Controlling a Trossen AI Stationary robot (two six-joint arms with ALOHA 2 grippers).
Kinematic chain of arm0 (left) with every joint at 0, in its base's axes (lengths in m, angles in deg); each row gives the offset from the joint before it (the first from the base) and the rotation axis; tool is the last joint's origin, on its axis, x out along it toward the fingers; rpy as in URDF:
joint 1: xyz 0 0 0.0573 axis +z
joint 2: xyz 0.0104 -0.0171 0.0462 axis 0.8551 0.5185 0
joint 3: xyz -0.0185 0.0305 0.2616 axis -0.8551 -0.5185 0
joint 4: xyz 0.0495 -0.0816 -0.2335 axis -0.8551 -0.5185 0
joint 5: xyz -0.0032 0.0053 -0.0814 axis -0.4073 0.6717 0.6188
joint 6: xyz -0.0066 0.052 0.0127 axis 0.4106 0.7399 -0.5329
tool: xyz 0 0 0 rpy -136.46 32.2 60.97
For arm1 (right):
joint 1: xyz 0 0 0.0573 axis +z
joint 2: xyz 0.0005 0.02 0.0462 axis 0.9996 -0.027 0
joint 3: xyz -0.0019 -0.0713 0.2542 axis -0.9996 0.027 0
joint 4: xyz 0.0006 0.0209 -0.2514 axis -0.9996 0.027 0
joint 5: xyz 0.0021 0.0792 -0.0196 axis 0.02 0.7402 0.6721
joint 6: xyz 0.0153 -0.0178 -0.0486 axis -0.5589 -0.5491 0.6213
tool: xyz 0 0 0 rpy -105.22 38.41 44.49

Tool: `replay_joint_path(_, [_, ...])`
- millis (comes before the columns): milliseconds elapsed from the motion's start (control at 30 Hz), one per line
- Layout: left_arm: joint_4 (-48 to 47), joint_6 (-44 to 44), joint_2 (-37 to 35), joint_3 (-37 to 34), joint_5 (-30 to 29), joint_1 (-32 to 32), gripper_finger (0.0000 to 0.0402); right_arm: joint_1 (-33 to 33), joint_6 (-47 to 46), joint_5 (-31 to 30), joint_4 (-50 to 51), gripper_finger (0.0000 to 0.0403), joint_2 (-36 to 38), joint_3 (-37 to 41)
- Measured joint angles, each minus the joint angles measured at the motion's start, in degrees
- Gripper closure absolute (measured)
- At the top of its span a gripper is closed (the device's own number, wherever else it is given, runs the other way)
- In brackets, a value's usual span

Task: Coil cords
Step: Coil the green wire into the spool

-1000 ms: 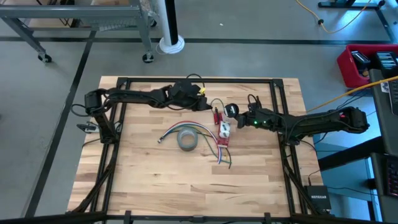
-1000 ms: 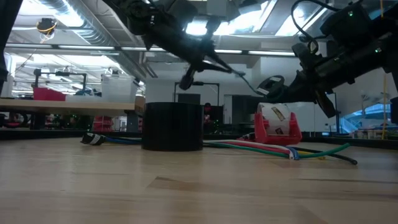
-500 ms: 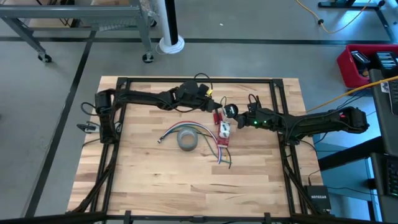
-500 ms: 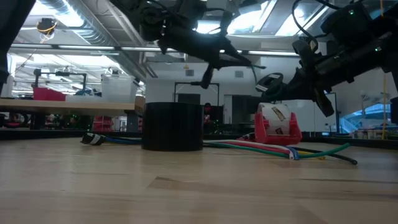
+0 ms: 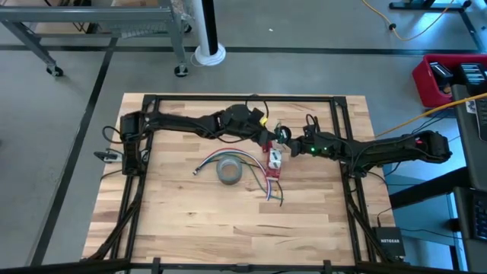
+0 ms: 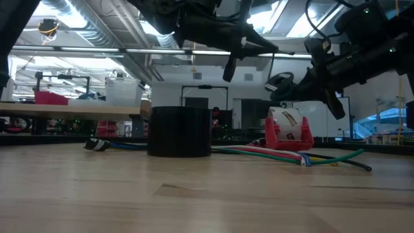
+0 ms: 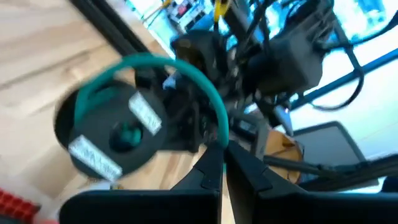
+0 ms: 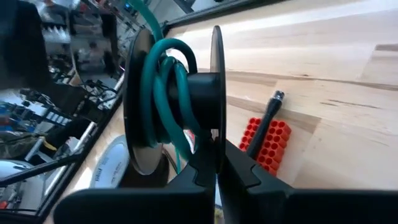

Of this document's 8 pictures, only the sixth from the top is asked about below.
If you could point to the black gantry frame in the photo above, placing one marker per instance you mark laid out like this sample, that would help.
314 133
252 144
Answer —
64 77
204 86

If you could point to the red storage bin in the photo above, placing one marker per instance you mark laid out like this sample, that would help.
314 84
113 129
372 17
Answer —
51 98

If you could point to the wheeled grey frame workbench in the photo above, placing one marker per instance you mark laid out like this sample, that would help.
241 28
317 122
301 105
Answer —
64 111

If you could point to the whiteboard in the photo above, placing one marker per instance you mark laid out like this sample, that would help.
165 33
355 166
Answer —
320 127

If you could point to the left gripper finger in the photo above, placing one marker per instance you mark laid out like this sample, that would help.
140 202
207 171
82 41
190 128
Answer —
258 50
258 40

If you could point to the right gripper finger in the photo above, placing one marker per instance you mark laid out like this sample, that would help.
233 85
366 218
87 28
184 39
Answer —
297 95
302 81

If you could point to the person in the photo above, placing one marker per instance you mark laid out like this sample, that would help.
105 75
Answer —
216 113

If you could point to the white translucent bin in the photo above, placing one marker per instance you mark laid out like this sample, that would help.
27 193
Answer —
124 94

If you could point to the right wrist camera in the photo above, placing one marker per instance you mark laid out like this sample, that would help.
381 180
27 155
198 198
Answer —
317 51

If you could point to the long strip light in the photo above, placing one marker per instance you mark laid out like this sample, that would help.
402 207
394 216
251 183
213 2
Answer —
90 49

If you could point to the red tape dispenser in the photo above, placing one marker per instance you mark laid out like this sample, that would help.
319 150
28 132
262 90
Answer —
275 136

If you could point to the grey wall vent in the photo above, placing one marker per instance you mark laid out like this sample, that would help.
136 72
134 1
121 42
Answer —
197 76
248 77

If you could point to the black plug white label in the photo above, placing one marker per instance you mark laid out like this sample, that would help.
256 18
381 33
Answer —
93 145

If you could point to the black cabinet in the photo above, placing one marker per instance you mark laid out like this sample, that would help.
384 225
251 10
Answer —
252 113

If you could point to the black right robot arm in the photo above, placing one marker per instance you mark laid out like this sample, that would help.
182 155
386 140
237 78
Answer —
372 29

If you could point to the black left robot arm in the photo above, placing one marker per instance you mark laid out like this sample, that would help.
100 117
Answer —
13 32

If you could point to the red bin stack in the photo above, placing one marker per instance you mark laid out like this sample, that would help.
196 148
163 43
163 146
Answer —
106 129

